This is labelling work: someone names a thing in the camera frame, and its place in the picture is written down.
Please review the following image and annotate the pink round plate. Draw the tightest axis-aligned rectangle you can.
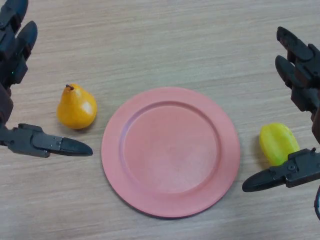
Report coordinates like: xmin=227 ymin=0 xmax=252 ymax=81
xmin=101 ymin=86 xmax=241 ymax=220

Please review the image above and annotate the yellow orange pear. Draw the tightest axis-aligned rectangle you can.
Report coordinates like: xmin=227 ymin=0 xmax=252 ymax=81
xmin=56 ymin=83 xmax=98 ymax=130

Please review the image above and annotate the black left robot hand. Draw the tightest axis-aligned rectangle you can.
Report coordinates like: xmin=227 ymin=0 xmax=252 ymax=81
xmin=0 ymin=0 xmax=94 ymax=159

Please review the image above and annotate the yellow green starfruit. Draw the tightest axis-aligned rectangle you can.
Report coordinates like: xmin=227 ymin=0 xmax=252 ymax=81
xmin=259 ymin=122 xmax=301 ymax=167

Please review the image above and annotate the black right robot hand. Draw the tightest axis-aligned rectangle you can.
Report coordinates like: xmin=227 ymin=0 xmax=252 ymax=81
xmin=241 ymin=26 xmax=320 ymax=193

